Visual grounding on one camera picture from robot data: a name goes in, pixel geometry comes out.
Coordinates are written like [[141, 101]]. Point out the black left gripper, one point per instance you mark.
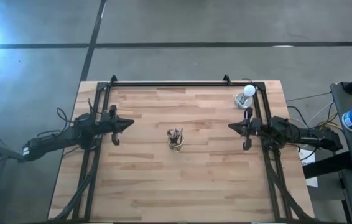
[[113, 110]]

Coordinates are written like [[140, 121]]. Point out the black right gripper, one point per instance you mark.
[[249, 113]]

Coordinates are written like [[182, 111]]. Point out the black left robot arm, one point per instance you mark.
[[54, 140]]

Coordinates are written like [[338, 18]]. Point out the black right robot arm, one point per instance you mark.
[[316, 137]]

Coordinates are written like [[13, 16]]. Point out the white bulb lamp chrome base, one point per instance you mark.
[[249, 90]]

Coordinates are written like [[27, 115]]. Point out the white paper sheet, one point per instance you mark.
[[312, 183], [307, 158]]

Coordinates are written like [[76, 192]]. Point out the black flat bar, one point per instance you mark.
[[328, 165]]

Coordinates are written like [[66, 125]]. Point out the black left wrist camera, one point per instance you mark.
[[106, 120]]

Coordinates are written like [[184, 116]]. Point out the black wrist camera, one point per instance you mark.
[[106, 120], [261, 127]]

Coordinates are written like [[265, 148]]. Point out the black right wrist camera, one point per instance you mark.
[[261, 127]]

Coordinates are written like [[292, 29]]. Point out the black aluminium table frame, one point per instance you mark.
[[179, 84]]

